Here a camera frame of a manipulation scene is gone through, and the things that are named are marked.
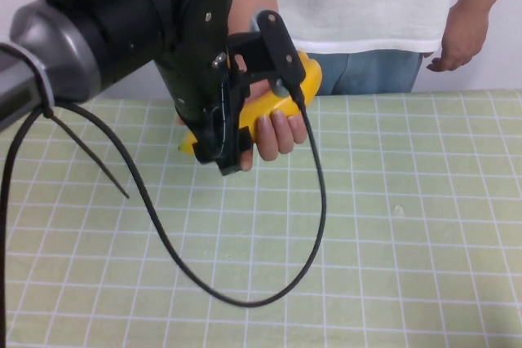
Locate yellow banana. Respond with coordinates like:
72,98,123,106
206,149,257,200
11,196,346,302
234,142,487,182
177,50,324,154

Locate black camera cable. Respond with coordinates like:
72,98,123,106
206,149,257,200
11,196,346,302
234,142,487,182
60,83,329,307

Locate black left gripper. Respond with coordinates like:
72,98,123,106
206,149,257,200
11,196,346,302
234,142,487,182
150,0,253,178

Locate white t-shirt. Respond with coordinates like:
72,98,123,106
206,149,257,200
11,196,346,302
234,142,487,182
270,0,471,55

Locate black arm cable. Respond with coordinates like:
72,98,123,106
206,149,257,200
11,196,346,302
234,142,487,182
0,108,46,348

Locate green checked tablecloth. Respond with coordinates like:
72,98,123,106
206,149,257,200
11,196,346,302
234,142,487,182
0,89,522,348

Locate person's right hand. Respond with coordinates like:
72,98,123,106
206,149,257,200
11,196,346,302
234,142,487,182
175,78,307,172

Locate person's left hand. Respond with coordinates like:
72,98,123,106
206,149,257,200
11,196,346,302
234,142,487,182
426,4,490,74

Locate blue jeans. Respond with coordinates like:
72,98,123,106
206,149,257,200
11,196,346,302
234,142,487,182
306,49,424,97

